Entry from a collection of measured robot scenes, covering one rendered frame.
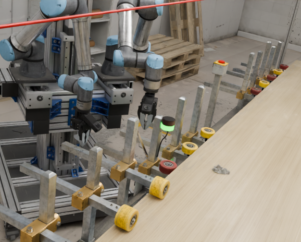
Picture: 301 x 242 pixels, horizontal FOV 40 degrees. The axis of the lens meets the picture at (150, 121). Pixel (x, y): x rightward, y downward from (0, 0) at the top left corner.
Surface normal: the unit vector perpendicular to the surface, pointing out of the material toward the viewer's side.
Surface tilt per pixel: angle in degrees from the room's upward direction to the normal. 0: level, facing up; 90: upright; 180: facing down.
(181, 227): 0
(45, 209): 90
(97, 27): 90
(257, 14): 90
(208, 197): 0
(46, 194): 90
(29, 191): 0
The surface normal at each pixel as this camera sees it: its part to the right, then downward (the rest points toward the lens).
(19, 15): 0.82, 0.33
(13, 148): 0.14, -0.90
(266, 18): -0.55, 0.27
